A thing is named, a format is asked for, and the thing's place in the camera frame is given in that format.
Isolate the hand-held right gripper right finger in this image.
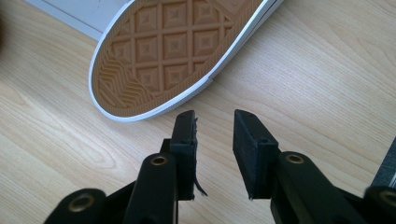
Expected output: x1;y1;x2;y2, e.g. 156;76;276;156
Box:
233;108;368;224

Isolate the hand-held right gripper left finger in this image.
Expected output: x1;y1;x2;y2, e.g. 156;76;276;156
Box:
122;109;208;224

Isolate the white shoe with brown sole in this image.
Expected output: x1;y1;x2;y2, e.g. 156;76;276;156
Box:
88;0;285;122

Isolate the grey denim clothing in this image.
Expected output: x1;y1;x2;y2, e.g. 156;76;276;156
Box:
371;136;396;189

